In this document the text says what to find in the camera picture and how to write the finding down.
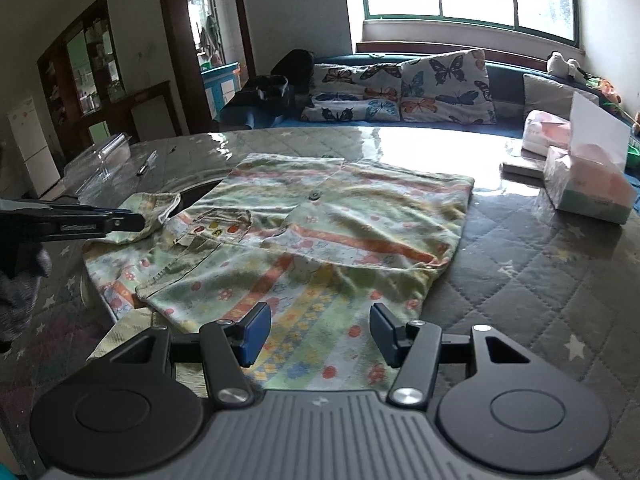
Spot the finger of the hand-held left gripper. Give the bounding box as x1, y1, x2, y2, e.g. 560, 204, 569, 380
42, 212, 147, 242
0, 198, 127, 220

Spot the white fridge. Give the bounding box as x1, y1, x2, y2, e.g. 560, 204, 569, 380
7, 97, 61, 199

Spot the wooden display cabinet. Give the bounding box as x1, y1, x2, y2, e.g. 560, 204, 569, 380
37, 0, 129, 147

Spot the grey quilted star table cover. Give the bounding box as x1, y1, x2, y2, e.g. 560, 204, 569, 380
0, 125, 640, 480

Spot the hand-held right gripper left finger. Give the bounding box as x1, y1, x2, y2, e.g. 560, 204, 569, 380
97, 302, 273, 409

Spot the blue corner sofa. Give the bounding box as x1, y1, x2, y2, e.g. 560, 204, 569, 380
215, 55, 640, 211

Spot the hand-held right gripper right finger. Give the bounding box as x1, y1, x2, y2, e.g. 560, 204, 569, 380
369, 302, 532, 408

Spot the dark wooden door frame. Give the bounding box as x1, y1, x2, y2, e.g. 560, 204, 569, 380
154, 0, 259, 137

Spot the wooden framed white panel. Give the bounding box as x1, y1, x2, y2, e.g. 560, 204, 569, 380
122, 80, 184, 144

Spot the white plush toy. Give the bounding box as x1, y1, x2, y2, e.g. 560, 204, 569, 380
546, 51, 586, 81

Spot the blue cabinet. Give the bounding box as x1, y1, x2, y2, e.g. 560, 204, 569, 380
201, 61, 241, 121

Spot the black bag on sofa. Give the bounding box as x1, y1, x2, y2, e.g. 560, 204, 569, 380
220, 75, 297, 129

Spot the green floral pyjama shirt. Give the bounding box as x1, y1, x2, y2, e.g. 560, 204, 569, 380
82, 152, 476, 392

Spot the person's left forearm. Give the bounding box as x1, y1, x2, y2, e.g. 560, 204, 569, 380
0, 272, 51, 344

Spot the black backpack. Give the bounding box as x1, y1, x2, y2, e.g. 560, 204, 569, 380
270, 49, 315, 94

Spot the pink wrapped pack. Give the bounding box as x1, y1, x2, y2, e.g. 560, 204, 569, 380
521, 109, 572, 159

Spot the plain grey cushion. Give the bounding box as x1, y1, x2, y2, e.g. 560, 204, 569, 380
522, 73, 601, 121

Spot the clear plastic container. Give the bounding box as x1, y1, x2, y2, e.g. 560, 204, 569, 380
62, 132, 134, 197

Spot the orange green plush toy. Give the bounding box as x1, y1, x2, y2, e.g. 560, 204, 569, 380
587, 76, 624, 107

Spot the pink green tissue pack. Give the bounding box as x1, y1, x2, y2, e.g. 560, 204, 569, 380
542, 91, 638, 225

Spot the butterfly print cushion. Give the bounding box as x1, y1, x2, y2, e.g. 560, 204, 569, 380
400, 49, 497, 125
301, 62, 404, 124

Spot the flat white book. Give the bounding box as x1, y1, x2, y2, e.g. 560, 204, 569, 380
501, 155, 547, 181

